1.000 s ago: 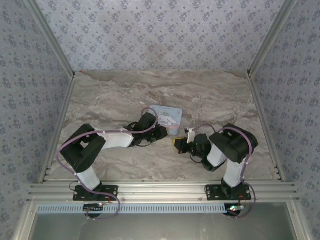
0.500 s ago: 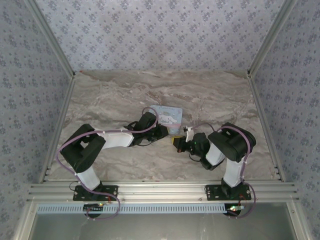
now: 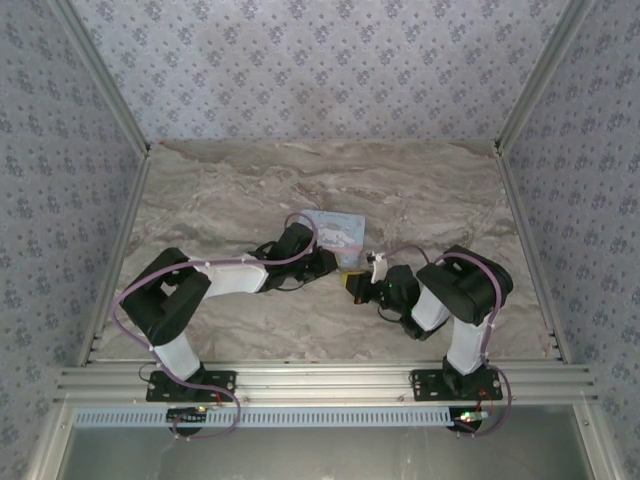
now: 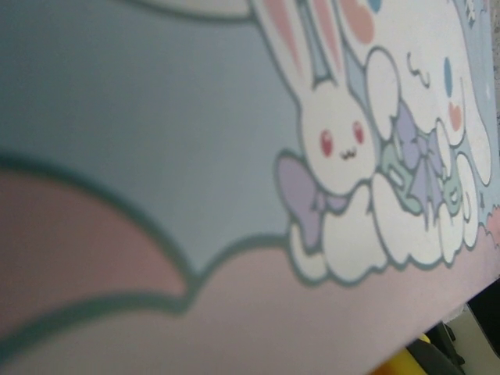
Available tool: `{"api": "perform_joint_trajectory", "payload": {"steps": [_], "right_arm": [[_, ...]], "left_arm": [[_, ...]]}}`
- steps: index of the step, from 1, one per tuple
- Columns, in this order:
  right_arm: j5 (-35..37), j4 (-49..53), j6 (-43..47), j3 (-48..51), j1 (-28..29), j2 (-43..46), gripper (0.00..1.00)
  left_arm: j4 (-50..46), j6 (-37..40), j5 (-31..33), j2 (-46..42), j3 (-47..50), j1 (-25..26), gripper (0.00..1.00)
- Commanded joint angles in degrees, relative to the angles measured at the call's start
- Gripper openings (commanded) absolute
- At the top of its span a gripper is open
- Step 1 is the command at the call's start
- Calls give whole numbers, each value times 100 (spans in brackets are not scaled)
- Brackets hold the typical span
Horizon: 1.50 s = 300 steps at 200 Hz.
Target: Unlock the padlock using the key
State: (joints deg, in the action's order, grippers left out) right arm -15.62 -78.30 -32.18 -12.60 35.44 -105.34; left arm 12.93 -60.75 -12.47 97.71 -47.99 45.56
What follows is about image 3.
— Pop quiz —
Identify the black connector board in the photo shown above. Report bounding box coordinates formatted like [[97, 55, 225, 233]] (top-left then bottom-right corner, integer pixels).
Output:
[[166, 406, 209, 431], [449, 407, 492, 435]]

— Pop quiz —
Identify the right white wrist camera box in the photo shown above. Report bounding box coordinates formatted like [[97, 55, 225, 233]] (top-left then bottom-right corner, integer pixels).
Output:
[[366, 251, 390, 282]]

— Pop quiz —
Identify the right black connector board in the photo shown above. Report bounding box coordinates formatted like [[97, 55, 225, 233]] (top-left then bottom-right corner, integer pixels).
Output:
[[449, 407, 492, 435]]

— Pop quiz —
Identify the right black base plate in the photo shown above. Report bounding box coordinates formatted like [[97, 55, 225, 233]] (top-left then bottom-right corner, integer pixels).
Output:
[[409, 368, 504, 403]]

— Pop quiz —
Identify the blue cartoon tin box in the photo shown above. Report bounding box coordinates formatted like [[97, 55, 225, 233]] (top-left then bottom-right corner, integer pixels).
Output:
[[298, 208, 368, 270]]

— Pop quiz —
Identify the grey slotted cable duct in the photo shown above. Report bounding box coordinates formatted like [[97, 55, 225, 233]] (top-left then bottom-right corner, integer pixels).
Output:
[[73, 405, 452, 430]]

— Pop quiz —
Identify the aluminium cross rail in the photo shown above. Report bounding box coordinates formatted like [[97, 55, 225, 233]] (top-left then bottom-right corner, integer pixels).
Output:
[[53, 363, 599, 407]]

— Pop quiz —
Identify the left black connector board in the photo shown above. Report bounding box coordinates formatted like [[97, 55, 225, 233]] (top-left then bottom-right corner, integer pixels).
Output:
[[166, 406, 209, 431]]

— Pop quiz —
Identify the aluminium frame post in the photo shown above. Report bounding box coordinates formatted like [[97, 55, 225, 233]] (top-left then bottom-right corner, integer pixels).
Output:
[[48, 0, 152, 155], [493, 0, 597, 153]]

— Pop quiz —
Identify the aluminium side rail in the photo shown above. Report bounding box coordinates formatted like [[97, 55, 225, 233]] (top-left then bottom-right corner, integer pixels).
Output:
[[76, 149, 153, 369], [492, 144, 572, 364]]

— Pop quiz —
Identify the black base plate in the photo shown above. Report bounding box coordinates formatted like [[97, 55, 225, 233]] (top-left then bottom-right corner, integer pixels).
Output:
[[409, 368, 504, 403], [145, 370, 237, 403]]

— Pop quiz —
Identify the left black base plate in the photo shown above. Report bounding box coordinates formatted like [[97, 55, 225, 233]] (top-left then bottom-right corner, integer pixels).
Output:
[[145, 370, 237, 403]]

